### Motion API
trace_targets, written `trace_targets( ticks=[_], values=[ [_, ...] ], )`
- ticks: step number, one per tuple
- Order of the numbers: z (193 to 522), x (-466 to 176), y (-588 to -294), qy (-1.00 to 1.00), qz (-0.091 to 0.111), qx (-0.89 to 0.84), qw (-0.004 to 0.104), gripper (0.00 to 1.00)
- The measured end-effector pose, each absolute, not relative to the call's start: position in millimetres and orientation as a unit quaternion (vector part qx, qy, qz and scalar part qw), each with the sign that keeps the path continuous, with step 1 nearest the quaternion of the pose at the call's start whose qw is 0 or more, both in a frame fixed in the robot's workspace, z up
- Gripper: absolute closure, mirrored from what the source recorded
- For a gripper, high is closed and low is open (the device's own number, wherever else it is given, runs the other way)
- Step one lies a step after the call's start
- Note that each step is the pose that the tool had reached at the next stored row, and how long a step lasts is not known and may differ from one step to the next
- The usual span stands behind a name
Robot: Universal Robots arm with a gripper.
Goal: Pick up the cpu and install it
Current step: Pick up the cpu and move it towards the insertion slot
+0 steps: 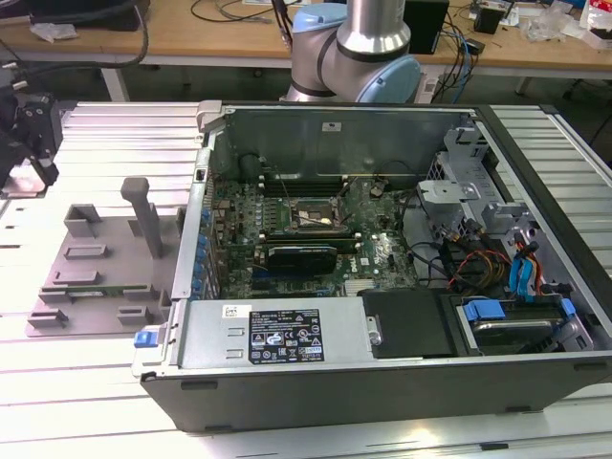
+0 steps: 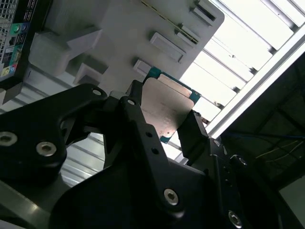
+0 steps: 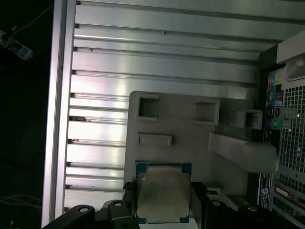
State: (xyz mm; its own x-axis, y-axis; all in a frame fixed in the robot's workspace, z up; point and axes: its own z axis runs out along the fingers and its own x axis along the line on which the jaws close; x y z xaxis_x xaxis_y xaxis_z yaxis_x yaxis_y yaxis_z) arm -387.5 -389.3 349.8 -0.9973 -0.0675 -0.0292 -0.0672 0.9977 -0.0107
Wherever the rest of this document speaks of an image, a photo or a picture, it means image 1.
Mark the metal locking lever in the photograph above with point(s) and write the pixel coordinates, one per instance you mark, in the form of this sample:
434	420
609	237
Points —
347	186
311	221

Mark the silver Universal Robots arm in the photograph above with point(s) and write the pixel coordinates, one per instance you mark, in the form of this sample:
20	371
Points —
363	28

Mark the CPU socket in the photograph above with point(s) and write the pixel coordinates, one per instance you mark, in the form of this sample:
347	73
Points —
313	211

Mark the crumpled clear plastic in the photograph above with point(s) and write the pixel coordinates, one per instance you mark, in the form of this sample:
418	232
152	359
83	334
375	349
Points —
50	29

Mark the large black box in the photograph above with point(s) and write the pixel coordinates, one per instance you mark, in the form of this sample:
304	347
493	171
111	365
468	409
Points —
95	12

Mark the grey parts rack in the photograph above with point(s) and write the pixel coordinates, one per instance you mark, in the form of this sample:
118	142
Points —
110	268

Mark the green RAM stick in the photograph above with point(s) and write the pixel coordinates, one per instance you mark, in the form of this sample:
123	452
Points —
119	289

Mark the grey case corner latch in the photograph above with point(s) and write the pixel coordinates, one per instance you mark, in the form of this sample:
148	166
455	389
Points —
210	115

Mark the black cylinder component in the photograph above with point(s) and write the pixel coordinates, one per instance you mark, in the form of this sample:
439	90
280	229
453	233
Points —
249	167

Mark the blue case latch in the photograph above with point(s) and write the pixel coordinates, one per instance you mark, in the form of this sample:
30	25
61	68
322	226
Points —
145	338

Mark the white barcode sticker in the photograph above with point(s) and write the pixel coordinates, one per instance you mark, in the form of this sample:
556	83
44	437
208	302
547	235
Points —
231	311

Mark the silver power supply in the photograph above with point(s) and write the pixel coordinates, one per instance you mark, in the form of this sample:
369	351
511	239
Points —
215	334

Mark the black graphics card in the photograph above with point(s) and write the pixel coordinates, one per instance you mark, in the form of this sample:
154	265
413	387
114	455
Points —
301	260

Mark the black rating label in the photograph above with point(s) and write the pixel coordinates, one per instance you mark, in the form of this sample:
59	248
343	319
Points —
286	334

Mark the silver chipset heatsink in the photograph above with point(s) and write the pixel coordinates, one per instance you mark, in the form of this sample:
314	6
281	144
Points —
361	287

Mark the green motherboard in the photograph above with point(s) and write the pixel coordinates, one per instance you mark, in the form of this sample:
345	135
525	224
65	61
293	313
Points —
382	253

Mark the white labelled box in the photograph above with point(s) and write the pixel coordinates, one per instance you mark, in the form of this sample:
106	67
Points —
429	88

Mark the open black PC case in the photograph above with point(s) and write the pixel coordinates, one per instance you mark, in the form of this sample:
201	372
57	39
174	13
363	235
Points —
334	397

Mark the tall black box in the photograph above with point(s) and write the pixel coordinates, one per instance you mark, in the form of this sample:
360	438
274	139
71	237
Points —
430	24

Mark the silver metal drive cage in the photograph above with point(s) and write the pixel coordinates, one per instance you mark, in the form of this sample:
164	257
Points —
444	191

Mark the black plastic shroud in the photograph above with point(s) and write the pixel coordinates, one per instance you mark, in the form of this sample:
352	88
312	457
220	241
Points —
406	325

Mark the black power adapter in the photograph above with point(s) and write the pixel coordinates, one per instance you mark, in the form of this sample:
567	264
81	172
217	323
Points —
475	46

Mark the small black yellow box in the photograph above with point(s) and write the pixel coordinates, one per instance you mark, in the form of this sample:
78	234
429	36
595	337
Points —
487	21

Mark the hard disk blue carrier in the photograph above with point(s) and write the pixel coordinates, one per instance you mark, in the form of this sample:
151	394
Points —
516	334

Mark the clear plastic bags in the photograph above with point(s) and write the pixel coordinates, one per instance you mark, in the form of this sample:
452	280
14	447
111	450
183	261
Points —
550	24

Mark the white red bag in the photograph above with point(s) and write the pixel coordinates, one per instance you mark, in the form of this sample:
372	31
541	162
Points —
597	19

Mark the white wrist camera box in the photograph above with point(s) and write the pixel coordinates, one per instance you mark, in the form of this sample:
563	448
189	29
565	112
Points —
40	124

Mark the wooden desk white frame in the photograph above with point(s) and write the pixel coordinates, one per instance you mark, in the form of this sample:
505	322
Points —
191	40

